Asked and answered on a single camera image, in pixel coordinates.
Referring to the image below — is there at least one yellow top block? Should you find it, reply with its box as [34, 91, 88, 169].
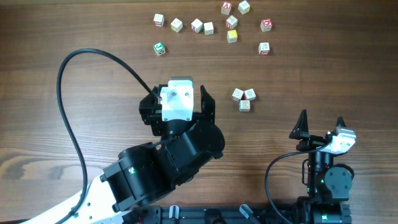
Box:
[227, 30, 238, 44]

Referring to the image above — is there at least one white O block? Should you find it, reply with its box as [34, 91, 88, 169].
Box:
[243, 88, 256, 101]

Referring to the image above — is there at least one plain white top block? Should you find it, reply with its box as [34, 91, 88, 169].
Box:
[238, 0, 251, 15]

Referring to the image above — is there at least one red O block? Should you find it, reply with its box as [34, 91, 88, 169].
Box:
[261, 19, 273, 32]

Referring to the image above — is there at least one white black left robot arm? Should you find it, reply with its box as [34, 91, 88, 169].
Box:
[29, 84, 225, 223]

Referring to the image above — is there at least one red A block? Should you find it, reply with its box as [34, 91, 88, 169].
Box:
[221, 1, 232, 15]

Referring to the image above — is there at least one white block red X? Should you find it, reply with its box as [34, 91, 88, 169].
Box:
[191, 19, 203, 33]

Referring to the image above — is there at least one white block red base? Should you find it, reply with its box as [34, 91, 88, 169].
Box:
[259, 42, 271, 55]

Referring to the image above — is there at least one white block red U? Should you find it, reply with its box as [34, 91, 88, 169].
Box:
[226, 16, 238, 30]

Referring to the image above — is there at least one white block red bottom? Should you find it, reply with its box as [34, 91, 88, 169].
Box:
[153, 14, 164, 27]

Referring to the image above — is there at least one green J block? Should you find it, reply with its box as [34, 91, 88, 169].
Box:
[153, 42, 165, 56]

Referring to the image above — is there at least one white K block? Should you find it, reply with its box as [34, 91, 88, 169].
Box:
[239, 100, 251, 112]

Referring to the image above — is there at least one white block yellow side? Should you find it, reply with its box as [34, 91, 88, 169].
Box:
[170, 18, 183, 32]

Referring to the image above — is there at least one white block green side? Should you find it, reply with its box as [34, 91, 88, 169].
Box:
[203, 22, 214, 35]

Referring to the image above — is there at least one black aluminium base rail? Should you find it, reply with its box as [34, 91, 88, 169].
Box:
[123, 203, 353, 224]

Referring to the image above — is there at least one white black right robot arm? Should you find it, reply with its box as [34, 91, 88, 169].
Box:
[289, 110, 356, 224]

